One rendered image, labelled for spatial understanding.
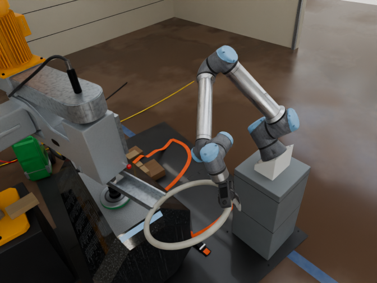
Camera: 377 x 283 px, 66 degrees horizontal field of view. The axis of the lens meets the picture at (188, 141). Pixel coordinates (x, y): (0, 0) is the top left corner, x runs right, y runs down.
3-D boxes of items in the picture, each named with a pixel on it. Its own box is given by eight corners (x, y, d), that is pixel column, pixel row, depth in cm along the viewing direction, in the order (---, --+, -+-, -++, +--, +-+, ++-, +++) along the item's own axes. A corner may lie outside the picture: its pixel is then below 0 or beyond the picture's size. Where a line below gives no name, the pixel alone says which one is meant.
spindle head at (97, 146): (69, 167, 195) (43, 112, 166) (95, 149, 208) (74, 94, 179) (104, 190, 177) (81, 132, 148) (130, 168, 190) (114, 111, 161)
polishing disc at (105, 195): (136, 188, 206) (136, 187, 205) (119, 211, 192) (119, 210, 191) (112, 180, 214) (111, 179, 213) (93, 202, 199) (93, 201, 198)
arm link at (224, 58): (280, 127, 206) (208, 51, 178) (302, 117, 194) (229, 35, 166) (278, 142, 197) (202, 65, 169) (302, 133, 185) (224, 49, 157)
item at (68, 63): (72, 92, 150) (60, 60, 139) (79, 89, 152) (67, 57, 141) (77, 94, 148) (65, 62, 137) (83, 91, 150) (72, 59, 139)
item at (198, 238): (127, 236, 153) (124, 232, 152) (183, 178, 182) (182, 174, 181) (194, 265, 119) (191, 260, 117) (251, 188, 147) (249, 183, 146)
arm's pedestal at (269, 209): (256, 201, 296) (264, 137, 242) (301, 232, 266) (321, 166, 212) (224, 232, 272) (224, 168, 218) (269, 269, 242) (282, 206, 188)
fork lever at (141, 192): (75, 171, 197) (73, 166, 194) (97, 155, 208) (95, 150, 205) (148, 217, 161) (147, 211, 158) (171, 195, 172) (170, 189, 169)
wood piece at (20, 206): (12, 220, 204) (9, 216, 201) (8, 212, 210) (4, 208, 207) (39, 203, 215) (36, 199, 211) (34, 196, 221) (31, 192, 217)
